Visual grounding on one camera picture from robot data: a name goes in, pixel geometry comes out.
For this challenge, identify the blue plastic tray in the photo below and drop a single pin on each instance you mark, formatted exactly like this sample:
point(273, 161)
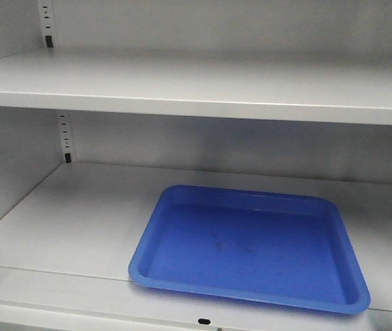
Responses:
point(261, 247)

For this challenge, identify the lower grey shelf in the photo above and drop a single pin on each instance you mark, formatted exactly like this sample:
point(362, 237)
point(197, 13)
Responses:
point(65, 250)

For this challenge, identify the grey shelf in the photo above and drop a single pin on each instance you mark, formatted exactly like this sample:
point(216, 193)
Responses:
point(287, 87)
point(65, 250)

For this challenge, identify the upper grey shelf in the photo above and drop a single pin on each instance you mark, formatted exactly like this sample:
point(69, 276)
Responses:
point(287, 87)

